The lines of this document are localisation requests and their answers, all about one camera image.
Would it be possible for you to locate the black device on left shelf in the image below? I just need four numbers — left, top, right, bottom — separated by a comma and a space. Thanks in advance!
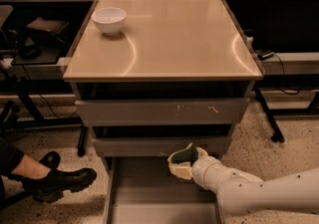
12, 17, 70, 66

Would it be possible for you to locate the white ceramic bowl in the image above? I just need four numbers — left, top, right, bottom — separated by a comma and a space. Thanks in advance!
91, 7, 127, 35

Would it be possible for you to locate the small black adapter with cable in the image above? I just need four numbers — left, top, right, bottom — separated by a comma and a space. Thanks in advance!
256, 50, 274, 61

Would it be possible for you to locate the grey middle drawer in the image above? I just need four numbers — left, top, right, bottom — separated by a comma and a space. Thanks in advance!
92, 136, 232, 157

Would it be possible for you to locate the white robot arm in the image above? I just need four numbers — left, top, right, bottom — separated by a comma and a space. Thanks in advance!
167, 144, 319, 215

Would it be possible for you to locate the grey drawer cabinet with counter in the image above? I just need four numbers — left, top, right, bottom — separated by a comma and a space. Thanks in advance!
62, 0, 264, 224

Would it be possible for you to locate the grey top drawer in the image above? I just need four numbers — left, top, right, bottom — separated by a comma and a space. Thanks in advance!
76, 98, 249, 126

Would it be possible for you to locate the grey open bottom drawer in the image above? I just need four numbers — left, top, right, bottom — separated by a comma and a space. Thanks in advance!
103, 157, 223, 224

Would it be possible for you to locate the black table leg left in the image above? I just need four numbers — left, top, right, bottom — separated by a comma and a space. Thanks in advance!
77, 126, 88, 157

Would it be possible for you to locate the black table leg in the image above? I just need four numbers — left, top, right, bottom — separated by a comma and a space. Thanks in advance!
77, 126, 88, 157
254, 89, 285, 143

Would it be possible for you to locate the black chunky shoe front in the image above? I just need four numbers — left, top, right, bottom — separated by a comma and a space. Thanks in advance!
22, 168, 97, 203

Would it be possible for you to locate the green and yellow sponge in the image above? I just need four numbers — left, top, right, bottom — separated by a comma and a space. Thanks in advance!
170, 143, 198, 164

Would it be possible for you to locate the black shoe behind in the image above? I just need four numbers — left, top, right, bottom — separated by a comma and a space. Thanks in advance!
6, 150, 61, 182

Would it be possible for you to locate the black table leg right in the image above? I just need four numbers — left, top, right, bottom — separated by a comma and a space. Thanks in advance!
254, 89, 285, 143

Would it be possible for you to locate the person's leg in black trousers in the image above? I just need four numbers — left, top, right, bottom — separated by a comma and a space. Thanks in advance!
0, 138, 51, 195

